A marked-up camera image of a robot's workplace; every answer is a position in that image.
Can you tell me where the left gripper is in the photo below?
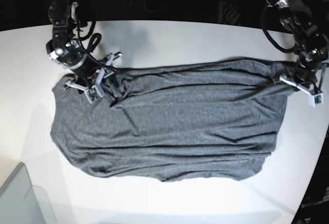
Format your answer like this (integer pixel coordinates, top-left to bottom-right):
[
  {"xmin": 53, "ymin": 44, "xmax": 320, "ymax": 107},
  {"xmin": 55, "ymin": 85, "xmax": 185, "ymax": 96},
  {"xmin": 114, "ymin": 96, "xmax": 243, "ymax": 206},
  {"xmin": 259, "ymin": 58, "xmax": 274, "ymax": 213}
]
[{"xmin": 279, "ymin": 63, "xmax": 328, "ymax": 93}]

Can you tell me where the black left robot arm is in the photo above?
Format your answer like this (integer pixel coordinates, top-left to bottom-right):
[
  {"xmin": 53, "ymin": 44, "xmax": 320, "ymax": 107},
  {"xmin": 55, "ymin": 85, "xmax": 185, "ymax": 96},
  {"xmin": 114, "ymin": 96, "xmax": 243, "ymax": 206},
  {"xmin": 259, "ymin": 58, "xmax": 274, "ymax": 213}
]
[{"xmin": 261, "ymin": 0, "xmax": 328, "ymax": 94}]

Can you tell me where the grey t-shirt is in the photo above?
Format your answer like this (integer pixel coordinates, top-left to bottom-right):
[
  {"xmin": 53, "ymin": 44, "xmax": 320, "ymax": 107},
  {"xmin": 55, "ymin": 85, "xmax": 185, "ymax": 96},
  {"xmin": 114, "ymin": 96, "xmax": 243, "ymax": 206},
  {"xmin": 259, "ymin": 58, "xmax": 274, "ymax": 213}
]
[{"xmin": 51, "ymin": 59, "xmax": 293, "ymax": 182}]

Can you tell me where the grey tray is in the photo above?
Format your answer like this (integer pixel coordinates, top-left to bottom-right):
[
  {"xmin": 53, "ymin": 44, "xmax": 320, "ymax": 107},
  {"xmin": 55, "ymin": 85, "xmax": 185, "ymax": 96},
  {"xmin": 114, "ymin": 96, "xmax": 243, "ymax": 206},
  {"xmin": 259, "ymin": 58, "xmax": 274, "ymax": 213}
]
[{"xmin": 1, "ymin": 163, "xmax": 58, "ymax": 223}]

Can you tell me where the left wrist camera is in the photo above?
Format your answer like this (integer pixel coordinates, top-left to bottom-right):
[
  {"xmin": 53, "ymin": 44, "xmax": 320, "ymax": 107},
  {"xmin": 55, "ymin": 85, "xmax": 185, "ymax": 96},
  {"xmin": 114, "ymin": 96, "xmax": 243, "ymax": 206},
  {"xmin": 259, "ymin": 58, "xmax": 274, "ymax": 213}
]
[{"xmin": 310, "ymin": 92, "xmax": 324, "ymax": 107}]

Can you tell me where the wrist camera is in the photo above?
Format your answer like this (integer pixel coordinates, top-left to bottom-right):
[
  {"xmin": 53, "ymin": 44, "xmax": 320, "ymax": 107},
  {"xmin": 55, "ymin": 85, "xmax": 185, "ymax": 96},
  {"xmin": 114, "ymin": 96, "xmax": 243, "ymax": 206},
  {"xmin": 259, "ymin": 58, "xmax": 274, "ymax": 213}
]
[
  {"xmin": 84, "ymin": 86, "xmax": 102, "ymax": 104},
  {"xmin": 310, "ymin": 92, "xmax": 324, "ymax": 107}
]

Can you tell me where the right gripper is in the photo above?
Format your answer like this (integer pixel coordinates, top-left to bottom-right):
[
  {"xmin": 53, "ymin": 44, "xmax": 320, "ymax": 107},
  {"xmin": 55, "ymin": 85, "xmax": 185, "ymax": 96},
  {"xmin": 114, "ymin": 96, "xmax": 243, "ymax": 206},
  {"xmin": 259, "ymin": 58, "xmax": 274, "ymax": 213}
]
[{"xmin": 65, "ymin": 51, "xmax": 122, "ymax": 92}]

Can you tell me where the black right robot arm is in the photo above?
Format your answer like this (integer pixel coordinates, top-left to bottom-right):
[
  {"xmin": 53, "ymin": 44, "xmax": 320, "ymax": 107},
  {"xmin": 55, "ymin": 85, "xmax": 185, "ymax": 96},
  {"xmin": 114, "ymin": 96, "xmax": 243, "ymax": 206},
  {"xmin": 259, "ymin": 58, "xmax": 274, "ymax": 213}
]
[{"xmin": 46, "ymin": 0, "xmax": 122, "ymax": 99}]

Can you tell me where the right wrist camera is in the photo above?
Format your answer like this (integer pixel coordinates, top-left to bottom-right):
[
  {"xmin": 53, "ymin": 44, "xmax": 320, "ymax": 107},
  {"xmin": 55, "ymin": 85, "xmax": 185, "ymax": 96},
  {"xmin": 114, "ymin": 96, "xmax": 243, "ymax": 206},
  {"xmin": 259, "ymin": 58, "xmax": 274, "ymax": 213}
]
[{"xmin": 84, "ymin": 86, "xmax": 102, "ymax": 104}]

